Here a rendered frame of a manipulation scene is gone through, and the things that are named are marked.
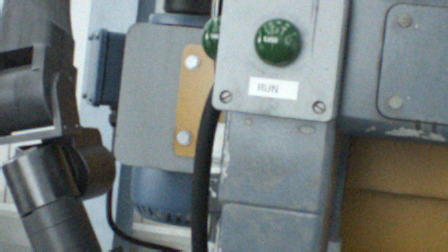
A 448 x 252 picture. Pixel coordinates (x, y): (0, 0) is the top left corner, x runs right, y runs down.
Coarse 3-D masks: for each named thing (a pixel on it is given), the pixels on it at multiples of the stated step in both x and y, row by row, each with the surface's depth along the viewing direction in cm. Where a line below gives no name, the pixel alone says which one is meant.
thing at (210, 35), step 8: (208, 24) 57; (216, 24) 57; (208, 32) 57; (216, 32) 56; (208, 40) 57; (216, 40) 56; (208, 48) 57; (216, 48) 57; (208, 56) 58; (216, 56) 57
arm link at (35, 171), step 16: (32, 144) 80; (48, 144) 79; (64, 144) 82; (16, 160) 77; (32, 160) 77; (48, 160) 77; (64, 160) 79; (16, 176) 77; (32, 176) 76; (48, 176) 77; (64, 176) 78; (16, 192) 77; (32, 192) 76; (48, 192) 77; (64, 192) 77; (16, 208) 78; (32, 208) 76
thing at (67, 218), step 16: (48, 208) 76; (64, 208) 77; (80, 208) 78; (32, 224) 77; (48, 224) 76; (64, 224) 76; (80, 224) 77; (32, 240) 77; (48, 240) 76; (64, 240) 76; (80, 240) 77; (96, 240) 78
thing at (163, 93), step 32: (128, 32) 102; (160, 32) 101; (192, 32) 100; (128, 64) 102; (160, 64) 101; (192, 64) 99; (128, 96) 102; (160, 96) 101; (192, 96) 100; (128, 128) 102; (160, 128) 101; (192, 128) 100; (128, 160) 102; (160, 160) 102; (192, 160) 101
